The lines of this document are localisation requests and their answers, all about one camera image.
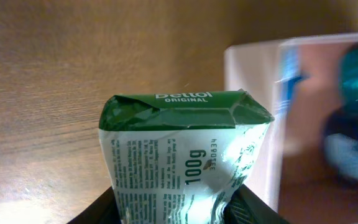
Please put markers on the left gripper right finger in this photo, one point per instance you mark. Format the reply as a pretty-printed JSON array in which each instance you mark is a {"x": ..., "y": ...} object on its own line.
[{"x": 246, "y": 208}]

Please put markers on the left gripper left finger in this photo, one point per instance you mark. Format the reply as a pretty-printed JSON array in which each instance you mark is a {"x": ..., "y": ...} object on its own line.
[{"x": 102, "y": 211}]

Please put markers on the green white soap packet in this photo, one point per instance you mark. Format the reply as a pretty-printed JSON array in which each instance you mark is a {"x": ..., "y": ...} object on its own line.
[{"x": 179, "y": 158}]

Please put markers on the clear pump soap bottle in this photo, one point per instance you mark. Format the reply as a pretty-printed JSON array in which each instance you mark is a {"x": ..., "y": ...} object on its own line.
[{"x": 340, "y": 144}]

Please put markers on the blue white toothbrush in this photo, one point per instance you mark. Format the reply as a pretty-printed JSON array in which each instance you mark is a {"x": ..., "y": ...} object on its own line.
[{"x": 290, "y": 76}]

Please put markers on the white square cardboard box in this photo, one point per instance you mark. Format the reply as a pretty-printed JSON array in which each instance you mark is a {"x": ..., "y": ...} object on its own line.
[{"x": 291, "y": 174}]

